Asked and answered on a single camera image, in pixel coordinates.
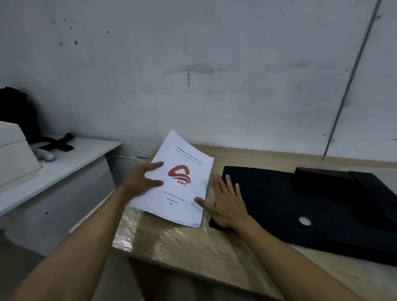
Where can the person's left hand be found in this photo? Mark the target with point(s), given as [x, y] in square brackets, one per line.
[138, 181]

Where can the person's right hand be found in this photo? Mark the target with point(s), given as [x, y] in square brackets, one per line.
[226, 207]

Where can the person's right middle finger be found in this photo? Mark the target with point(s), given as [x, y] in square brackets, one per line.
[229, 187]

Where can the person's right thumb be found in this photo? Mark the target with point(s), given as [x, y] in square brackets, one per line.
[204, 204]

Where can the person's left thumb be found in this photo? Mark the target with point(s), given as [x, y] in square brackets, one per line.
[155, 183]

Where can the white paper stack red logo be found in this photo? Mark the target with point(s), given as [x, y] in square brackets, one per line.
[183, 173]

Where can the person's right forearm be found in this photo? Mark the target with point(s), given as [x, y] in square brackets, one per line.
[291, 263]

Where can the person's left forearm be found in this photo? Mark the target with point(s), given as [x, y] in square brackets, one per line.
[80, 248]

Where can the black document folder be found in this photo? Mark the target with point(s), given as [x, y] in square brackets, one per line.
[310, 204]

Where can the white cabinet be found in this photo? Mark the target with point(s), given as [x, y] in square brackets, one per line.
[62, 189]

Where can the small white object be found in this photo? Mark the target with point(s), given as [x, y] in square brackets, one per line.
[45, 154]

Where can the white box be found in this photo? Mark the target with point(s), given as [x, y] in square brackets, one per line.
[15, 155]

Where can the black bag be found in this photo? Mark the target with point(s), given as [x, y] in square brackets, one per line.
[18, 111]

